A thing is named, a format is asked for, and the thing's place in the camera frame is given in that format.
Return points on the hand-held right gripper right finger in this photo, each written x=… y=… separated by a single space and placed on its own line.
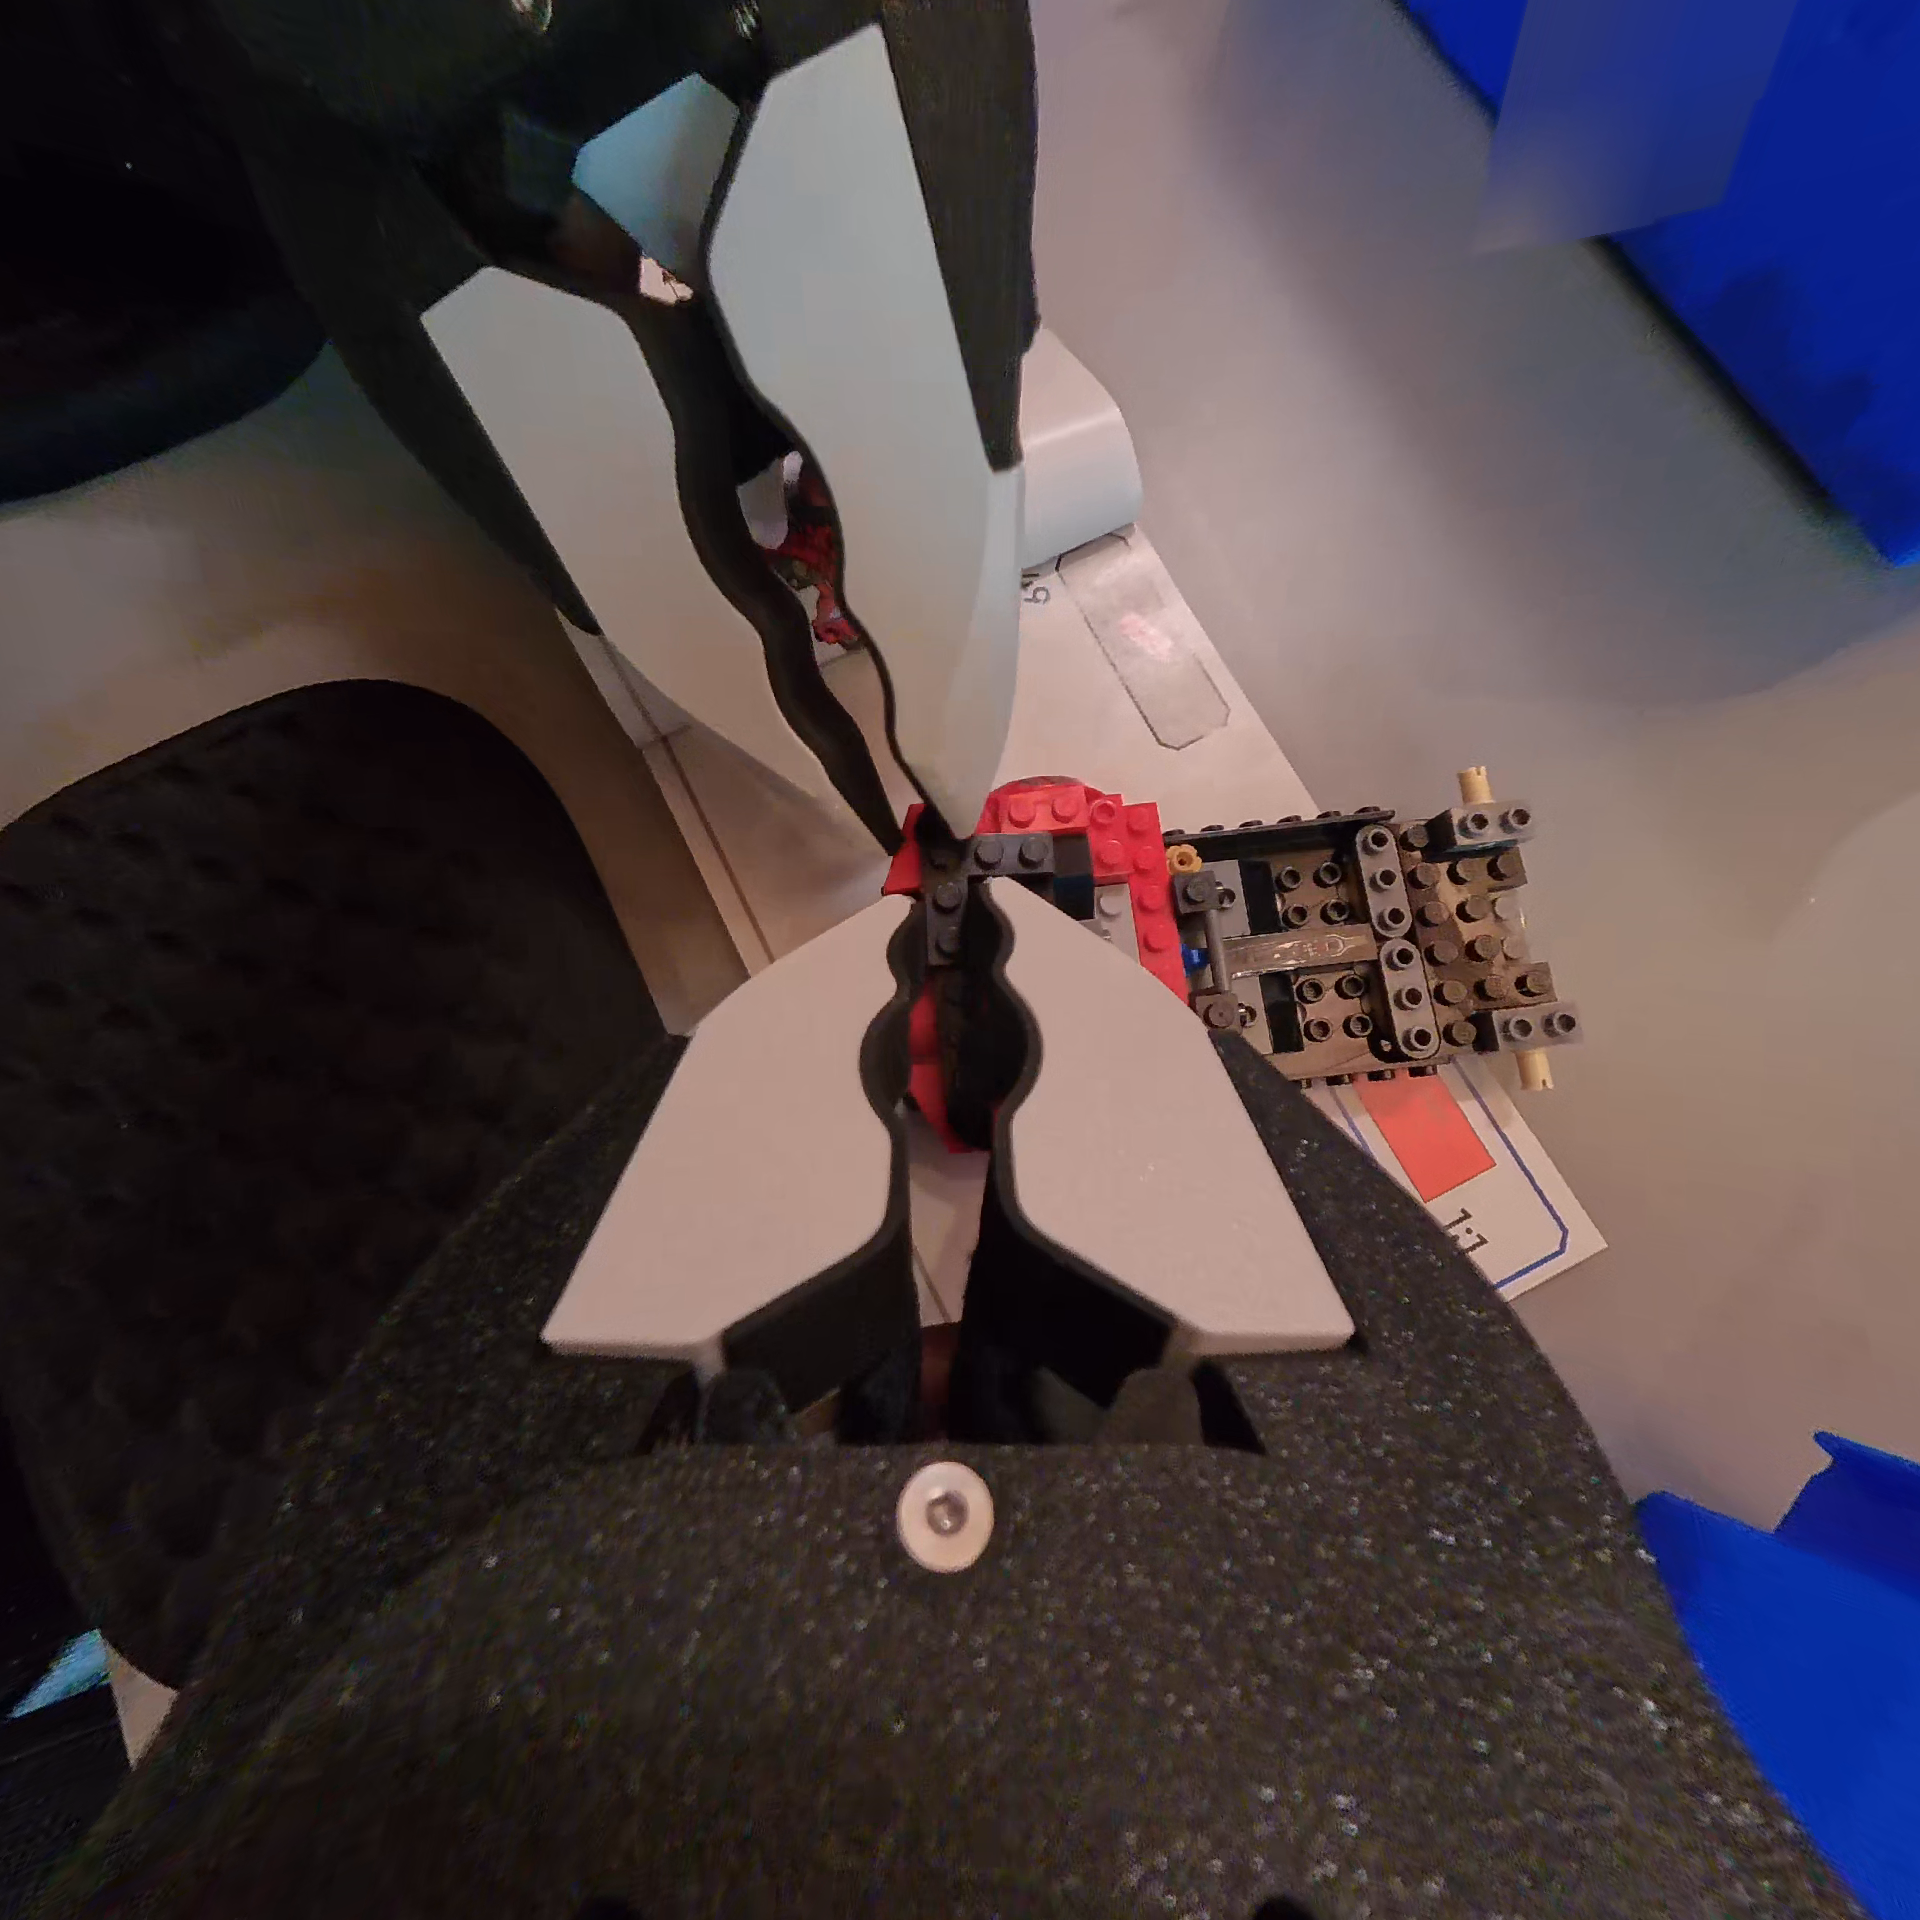
x=1156 y=1184

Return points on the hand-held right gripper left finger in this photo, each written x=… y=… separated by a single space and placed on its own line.
x=721 y=1171

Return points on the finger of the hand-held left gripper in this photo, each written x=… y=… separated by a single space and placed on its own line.
x=556 y=450
x=886 y=376

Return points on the red and black lego car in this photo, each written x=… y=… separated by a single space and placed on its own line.
x=1349 y=961

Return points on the lego instruction booklet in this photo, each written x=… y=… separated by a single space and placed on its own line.
x=1060 y=751

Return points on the black rounded pad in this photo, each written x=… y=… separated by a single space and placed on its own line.
x=119 y=271

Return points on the black dimpled cushion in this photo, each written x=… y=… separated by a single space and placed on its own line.
x=300 y=1049

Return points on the blue plastic storage bin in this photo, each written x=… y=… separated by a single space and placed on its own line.
x=1799 y=1680
x=1799 y=346

